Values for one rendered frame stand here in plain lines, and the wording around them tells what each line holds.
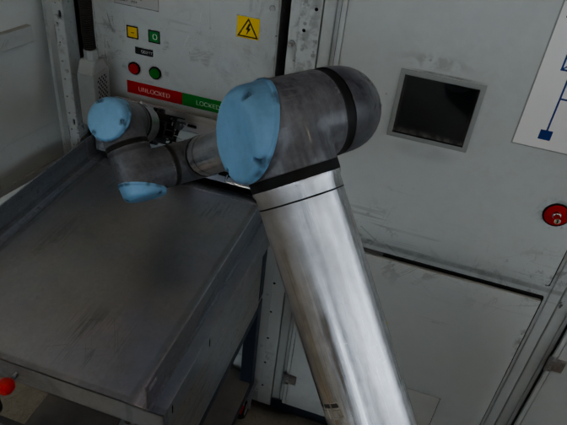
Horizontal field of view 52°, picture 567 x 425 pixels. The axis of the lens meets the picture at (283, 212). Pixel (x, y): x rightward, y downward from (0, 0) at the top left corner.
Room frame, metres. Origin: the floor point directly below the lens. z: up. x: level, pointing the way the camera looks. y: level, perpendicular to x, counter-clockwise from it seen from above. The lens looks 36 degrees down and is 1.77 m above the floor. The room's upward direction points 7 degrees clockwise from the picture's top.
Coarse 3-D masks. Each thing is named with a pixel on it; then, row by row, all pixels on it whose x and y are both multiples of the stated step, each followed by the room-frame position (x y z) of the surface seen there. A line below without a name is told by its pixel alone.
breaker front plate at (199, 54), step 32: (96, 0) 1.44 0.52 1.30; (160, 0) 1.40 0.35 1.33; (192, 0) 1.38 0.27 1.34; (224, 0) 1.36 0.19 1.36; (256, 0) 1.34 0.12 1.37; (96, 32) 1.44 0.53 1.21; (160, 32) 1.40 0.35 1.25; (192, 32) 1.38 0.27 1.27; (224, 32) 1.36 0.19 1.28; (128, 64) 1.42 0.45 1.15; (160, 64) 1.40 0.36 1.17; (192, 64) 1.38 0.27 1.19; (224, 64) 1.36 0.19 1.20; (256, 64) 1.34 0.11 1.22; (128, 96) 1.42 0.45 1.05; (192, 128) 1.37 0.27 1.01
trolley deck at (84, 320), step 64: (64, 192) 1.23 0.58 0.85; (192, 192) 1.30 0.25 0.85; (0, 256) 0.96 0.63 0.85; (64, 256) 0.99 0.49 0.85; (128, 256) 1.01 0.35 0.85; (192, 256) 1.04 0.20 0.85; (256, 256) 1.08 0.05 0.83; (0, 320) 0.78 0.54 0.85; (64, 320) 0.80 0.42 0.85; (128, 320) 0.82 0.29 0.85; (64, 384) 0.66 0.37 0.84; (128, 384) 0.67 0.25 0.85; (192, 384) 0.72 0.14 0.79
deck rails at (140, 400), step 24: (48, 168) 1.24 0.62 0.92; (72, 168) 1.33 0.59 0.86; (24, 192) 1.14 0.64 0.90; (48, 192) 1.22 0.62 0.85; (0, 216) 1.05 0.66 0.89; (24, 216) 1.11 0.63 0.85; (0, 240) 1.01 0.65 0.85; (240, 240) 1.06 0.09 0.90; (216, 288) 0.92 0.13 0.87; (192, 312) 0.80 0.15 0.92; (192, 336) 0.79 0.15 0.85; (168, 360) 0.69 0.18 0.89; (144, 384) 0.67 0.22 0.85; (144, 408) 0.62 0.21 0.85
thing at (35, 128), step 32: (0, 0) 1.32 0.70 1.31; (32, 0) 1.40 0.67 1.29; (0, 32) 1.30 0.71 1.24; (32, 32) 1.37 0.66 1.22; (0, 64) 1.29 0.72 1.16; (32, 64) 1.37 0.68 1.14; (0, 96) 1.27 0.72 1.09; (32, 96) 1.36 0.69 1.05; (0, 128) 1.26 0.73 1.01; (32, 128) 1.34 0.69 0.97; (64, 128) 1.41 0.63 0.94; (0, 160) 1.24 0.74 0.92; (32, 160) 1.32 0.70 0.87; (0, 192) 1.19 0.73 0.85
